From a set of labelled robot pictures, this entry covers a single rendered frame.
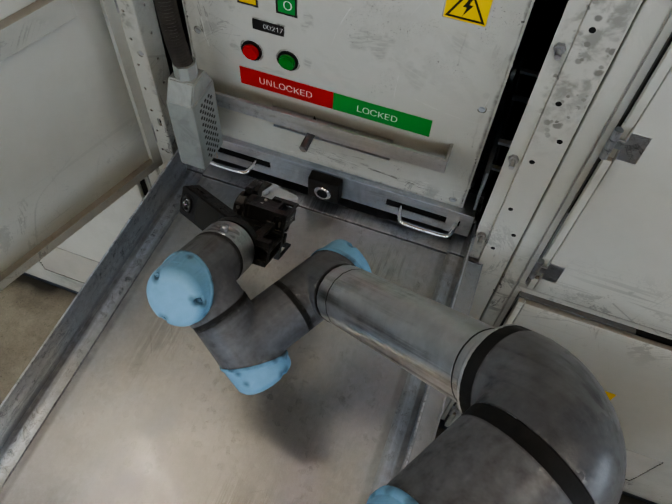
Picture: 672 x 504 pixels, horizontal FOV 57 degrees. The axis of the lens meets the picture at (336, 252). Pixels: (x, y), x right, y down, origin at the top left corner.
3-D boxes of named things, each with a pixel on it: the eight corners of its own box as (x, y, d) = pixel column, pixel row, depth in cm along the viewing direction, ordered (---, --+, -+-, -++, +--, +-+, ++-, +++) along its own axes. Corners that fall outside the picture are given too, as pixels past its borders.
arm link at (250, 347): (325, 348, 75) (275, 274, 73) (250, 407, 71) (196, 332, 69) (303, 339, 82) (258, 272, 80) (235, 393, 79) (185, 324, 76)
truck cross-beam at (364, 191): (467, 237, 111) (475, 217, 106) (196, 152, 119) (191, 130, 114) (473, 216, 113) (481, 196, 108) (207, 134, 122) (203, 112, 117)
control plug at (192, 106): (206, 171, 105) (189, 93, 91) (180, 163, 106) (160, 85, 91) (226, 140, 109) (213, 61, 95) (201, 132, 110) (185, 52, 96)
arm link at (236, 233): (186, 274, 80) (192, 219, 76) (202, 260, 84) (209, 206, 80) (239, 293, 79) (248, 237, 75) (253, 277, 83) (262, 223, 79)
